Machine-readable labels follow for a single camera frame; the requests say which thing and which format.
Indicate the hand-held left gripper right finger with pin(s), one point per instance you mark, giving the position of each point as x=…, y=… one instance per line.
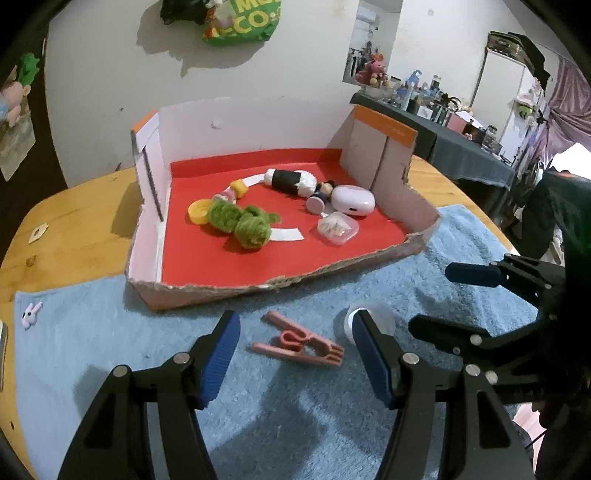
x=371, y=360

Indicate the pale pink plush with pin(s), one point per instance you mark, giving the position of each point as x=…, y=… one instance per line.
x=11, y=104

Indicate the white rectangular device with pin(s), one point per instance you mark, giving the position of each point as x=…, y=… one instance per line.
x=2, y=350

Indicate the small panda plush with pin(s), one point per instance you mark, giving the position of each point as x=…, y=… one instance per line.
x=214, y=3

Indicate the cluster of bottles and jars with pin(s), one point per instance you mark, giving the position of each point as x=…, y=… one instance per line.
x=429, y=101

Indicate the figurine with black hat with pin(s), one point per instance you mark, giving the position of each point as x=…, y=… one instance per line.
x=323, y=194

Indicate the orange cardboard box red floor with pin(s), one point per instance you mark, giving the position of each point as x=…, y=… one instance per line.
x=207, y=263

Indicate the green shopping bag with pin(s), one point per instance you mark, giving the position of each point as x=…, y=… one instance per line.
x=242, y=23

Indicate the small cream sticker tag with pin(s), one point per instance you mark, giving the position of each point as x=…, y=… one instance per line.
x=39, y=232

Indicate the pink rabbit plush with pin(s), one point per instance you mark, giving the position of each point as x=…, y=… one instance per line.
x=374, y=69

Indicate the round pink jar white lid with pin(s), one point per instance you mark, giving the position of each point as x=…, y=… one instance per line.
x=383, y=318

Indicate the light blue fluffy towel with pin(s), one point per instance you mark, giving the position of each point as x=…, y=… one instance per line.
x=115, y=323

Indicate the green yarn bundle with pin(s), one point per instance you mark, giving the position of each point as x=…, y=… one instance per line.
x=224, y=216
x=254, y=228

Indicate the pink clothespin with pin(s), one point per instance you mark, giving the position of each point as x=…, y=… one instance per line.
x=318, y=353

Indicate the table with dark cloth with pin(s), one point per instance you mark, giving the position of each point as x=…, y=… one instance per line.
x=461, y=152

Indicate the small clear plastic box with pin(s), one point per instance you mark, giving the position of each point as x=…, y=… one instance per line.
x=338, y=228

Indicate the pink curtain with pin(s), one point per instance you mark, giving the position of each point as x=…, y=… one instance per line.
x=568, y=106

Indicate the black bag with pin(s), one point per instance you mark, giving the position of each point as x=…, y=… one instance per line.
x=182, y=11

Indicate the green plush toy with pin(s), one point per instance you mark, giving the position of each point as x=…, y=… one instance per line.
x=27, y=69

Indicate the dark ornate bag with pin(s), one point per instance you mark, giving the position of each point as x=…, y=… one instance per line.
x=512, y=46

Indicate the white cabinet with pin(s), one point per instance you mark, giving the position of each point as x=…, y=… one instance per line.
x=501, y=92

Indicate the small pink figure yellow hat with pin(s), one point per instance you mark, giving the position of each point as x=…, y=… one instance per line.
x=231, y=191

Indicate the person's pink pants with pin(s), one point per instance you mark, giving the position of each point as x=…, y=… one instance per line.
x=526, y=420

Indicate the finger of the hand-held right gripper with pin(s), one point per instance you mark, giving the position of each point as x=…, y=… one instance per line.
x=443, y=330
x=475, y=274

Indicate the yellow bottle cap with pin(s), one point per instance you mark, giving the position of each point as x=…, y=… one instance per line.
x=198, y=211

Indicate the dark cloth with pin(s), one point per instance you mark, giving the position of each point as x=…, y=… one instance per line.
x=554, y=207

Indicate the black bottle with white tuft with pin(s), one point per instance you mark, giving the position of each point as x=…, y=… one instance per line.
x=288, y=181

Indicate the hanging plush toys bag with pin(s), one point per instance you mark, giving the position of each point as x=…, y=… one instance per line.
x=16, y=147

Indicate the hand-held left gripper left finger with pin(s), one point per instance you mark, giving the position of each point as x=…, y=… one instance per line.
x=221, y=360

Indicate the small white rabbit charm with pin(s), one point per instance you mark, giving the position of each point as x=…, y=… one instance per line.
x=31, y=314

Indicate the pink earbud case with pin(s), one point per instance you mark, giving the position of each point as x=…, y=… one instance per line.
x=354, y=199

